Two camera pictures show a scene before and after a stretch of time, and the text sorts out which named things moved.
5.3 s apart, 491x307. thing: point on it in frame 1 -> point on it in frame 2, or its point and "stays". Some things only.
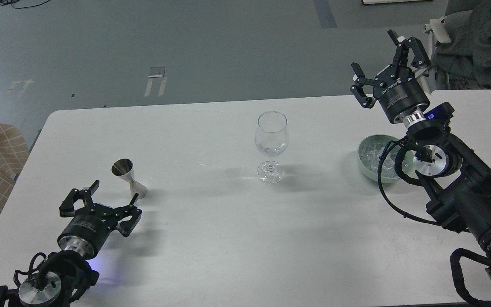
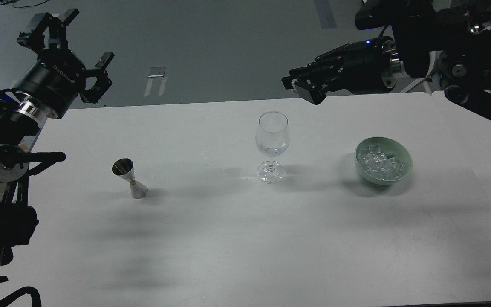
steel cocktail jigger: (123, 167) stays
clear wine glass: (271, 136) stays
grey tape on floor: (157, 71) stays
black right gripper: (403, 94) -> (371, 66)
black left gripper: (88, 228) -> (56, 79)
